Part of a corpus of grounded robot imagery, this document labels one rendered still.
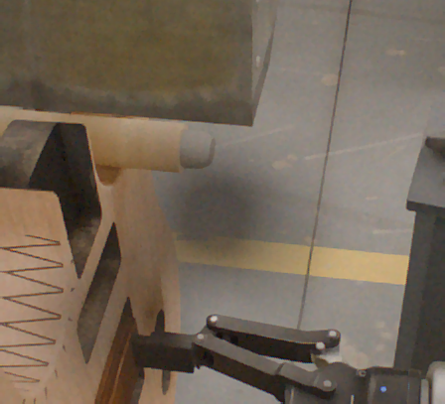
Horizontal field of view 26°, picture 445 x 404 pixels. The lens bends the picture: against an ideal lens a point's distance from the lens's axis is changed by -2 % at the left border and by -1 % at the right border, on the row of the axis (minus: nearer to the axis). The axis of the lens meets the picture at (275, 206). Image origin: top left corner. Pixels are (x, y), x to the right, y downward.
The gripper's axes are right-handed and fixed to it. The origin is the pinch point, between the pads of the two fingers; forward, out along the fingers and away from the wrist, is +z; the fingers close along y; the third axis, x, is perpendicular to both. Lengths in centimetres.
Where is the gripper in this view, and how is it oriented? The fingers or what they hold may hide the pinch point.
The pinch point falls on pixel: (126, 392)
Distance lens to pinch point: 69.0
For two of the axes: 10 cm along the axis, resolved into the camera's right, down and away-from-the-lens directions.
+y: 1.4, -6.9, 7.1
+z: -9.9, -0.9, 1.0
